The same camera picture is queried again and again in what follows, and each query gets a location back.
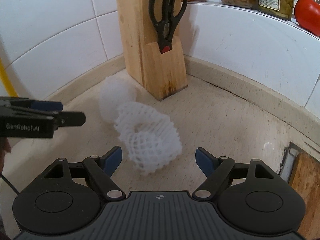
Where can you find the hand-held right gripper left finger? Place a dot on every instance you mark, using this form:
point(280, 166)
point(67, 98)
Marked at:
point(111, 160)

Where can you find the wooden cutting board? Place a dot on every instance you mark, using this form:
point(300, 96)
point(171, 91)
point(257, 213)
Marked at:
point(307, 180)

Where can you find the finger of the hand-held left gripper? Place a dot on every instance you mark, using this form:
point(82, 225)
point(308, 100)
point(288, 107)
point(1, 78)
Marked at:
point(72, 118)
point(47, 105)

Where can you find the red tomato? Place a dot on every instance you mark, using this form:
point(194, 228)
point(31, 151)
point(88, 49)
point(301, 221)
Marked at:
point(308, 16)

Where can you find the white foam net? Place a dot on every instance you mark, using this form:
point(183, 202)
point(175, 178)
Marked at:
point(150, 135)
point(116, 97)

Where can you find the black scissors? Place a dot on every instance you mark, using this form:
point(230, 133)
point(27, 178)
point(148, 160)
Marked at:
point(165, 30)

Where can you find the person's left hand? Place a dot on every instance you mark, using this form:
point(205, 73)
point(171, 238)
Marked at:
point(4, 152)

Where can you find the yellow pipe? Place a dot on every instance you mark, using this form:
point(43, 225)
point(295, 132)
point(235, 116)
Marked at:
point(5, 80)

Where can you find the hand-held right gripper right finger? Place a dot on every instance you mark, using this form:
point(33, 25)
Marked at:
point(207, 162)

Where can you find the wooden knife block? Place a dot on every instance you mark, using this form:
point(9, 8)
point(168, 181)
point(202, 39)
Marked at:
point(150, 67)

